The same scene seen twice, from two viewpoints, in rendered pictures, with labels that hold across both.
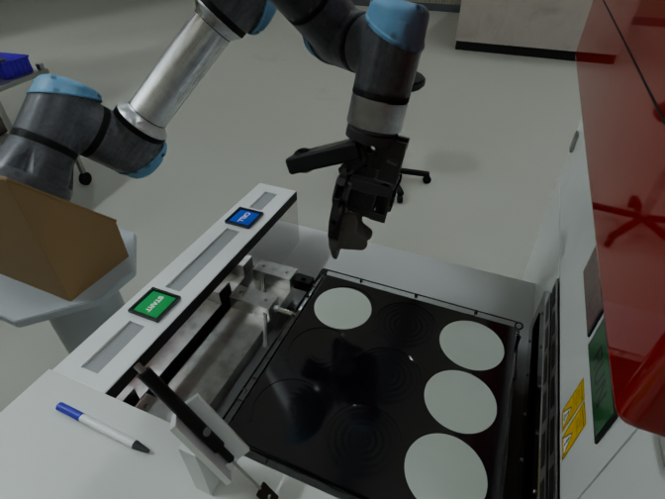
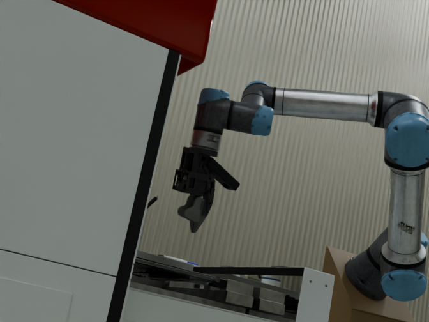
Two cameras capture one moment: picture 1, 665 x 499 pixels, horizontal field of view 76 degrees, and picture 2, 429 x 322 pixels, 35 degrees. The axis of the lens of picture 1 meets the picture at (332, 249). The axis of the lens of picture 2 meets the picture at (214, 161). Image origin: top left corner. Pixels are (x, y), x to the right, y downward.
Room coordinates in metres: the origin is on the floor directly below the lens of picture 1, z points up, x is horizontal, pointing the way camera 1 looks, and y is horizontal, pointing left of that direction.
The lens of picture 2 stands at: (1.63, -1.30, 0.75)
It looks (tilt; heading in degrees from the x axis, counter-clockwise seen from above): 15 degrees up; 130
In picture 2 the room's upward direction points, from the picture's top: 11 degrees clockwise
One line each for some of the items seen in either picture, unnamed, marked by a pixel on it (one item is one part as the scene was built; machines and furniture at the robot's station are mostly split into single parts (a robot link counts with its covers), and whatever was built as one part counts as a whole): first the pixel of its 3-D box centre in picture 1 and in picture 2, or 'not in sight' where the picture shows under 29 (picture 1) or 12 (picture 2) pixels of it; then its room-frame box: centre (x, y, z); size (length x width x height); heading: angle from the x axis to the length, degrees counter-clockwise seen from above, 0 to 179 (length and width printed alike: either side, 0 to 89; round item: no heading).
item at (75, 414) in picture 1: (101, 427); (177, 260); (0.26, 0.27, 0.97); 0.14 x 0.01 x 0.01; 66
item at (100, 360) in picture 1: (211, 286); (252, 296); (0.59, 0.23, 0.89); 0.55 x 0.09 x 0.14; 157
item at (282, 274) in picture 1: (275, 273); (236, 287); (0.62, 0.11, 0.89); 0.08 x 0.03 x 0.03; 67
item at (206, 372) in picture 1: (233, 344); (204, 296); (0.47, 0.17, 0.87); 0.36 x 0.08 x 0.03; 157
